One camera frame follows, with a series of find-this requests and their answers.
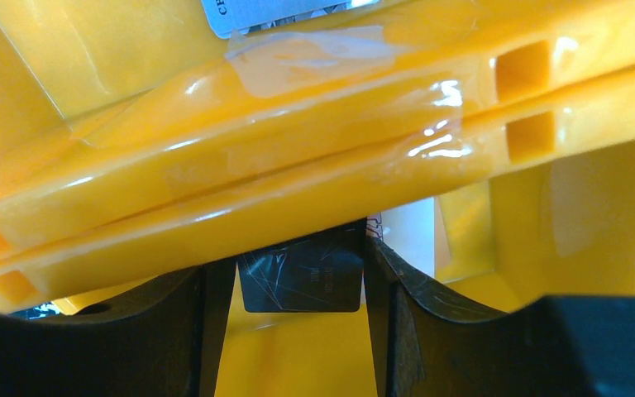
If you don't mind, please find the black card in bin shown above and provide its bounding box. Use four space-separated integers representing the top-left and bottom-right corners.
236 218 366 313

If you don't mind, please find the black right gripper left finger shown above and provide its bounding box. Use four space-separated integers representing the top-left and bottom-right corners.
0 261 236 396

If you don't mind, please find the yellow plastic triple bin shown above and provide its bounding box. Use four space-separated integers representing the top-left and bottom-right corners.
0 1 635 396

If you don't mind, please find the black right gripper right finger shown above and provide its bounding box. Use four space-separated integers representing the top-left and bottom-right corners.
363 237 635 396

